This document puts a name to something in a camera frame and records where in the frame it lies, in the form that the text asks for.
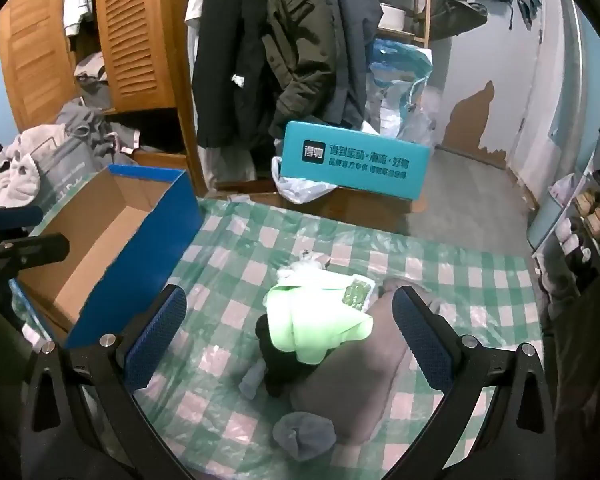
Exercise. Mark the blue-grey coat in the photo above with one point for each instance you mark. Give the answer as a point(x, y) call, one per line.
point(352, 35)

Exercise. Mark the wooden shelf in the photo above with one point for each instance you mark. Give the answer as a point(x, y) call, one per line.
point(422, 10)

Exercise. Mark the light green microfiber cloth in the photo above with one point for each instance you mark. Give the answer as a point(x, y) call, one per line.
point(320, 320)

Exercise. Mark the person's dark jacket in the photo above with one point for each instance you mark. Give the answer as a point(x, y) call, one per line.
point(585, 385)

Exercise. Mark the green checked tablecloth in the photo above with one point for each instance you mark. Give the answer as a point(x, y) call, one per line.
point(455, 280)

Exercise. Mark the wooden louvred wardrobe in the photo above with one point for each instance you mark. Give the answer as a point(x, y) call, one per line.
point(130, 35)

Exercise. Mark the brown cardboard box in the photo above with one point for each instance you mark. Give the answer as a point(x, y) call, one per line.
point(360, 210)

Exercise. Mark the dark clothes pile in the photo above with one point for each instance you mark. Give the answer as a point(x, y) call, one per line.
point(130, 136)

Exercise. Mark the green patterned sock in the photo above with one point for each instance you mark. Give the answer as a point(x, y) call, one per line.
point(357, 292)

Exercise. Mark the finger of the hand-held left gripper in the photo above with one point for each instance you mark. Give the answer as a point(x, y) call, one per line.
point(30, 250)
point(15, 216)

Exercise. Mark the grey fleece sock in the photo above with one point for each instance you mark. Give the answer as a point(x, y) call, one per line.
point(360, 380)

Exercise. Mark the dark grey tote bag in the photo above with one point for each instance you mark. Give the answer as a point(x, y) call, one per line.
point(70, 170)

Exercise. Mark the black sock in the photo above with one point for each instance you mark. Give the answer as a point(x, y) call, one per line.
point(285, 370)

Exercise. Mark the olive hanging bag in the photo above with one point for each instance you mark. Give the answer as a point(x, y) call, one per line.
point(460, 15)

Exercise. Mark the clear blue plastic bag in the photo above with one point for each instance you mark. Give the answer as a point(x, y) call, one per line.
point(395, 90)

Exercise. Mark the blue-grey sock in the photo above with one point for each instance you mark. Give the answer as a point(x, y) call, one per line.
point(305, 435)

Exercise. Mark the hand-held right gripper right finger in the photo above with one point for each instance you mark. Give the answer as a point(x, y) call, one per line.
point(422, 345)

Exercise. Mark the white container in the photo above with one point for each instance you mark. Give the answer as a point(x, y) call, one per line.
point(392, 17)

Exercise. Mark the black coat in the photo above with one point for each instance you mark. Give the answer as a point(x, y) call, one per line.
point(230, 60)

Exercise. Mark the blue cardboard box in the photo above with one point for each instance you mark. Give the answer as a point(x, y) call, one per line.
point(105, 240)

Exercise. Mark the grey folded clothes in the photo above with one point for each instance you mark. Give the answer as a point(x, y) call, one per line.
point(91, 80)

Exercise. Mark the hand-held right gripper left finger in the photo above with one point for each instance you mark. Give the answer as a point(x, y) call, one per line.
point(157, 340)

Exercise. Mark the small pale blue sock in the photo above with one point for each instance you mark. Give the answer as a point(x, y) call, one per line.
point(252, 382)

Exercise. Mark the teal cardboard box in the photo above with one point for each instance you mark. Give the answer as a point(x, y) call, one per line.
point(360, 160)

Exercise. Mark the open cardboard box with label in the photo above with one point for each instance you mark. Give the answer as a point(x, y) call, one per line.
point(240, 187)

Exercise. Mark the small white plastic bag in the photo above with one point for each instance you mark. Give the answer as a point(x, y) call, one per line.
point(562, 186)

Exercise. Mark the group of shoes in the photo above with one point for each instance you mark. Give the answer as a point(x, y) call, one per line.
point(590, 210)

